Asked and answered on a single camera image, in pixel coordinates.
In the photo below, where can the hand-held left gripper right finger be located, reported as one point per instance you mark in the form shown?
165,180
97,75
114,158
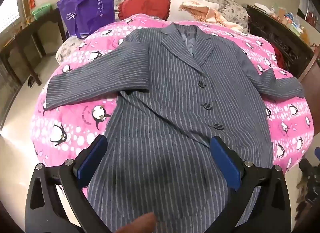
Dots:
225,163

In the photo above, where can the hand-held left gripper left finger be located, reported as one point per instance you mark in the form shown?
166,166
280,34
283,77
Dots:
92,158

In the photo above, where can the grey pinstriped jacket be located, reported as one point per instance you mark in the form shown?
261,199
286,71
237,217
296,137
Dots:
162,97

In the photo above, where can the person's left hand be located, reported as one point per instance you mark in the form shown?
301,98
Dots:
140,224

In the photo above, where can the pink penguin print blanket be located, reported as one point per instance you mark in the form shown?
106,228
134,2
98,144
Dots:
75,112

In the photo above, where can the dark object on floor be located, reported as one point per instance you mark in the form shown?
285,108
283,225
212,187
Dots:
310,185

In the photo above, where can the red cloth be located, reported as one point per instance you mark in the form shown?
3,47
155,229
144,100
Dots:
278,56

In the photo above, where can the dark carved wooden cabinet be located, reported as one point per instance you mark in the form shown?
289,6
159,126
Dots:
270,30

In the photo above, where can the dark wooden table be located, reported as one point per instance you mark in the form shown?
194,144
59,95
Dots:
37,24

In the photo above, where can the purple tote bag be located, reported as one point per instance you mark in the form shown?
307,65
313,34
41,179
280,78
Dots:
87,10

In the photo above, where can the peach fringed scarf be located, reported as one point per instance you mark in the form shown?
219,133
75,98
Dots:
200,10

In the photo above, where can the green plastic basket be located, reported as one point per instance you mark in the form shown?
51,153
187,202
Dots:
41,11

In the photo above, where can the pile of clutter on cabinet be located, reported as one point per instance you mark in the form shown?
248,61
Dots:
290,19

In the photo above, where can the red heart-shaped pillow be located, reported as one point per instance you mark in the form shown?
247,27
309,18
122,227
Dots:
145,3

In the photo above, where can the window with blinds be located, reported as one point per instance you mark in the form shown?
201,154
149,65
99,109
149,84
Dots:
10,10

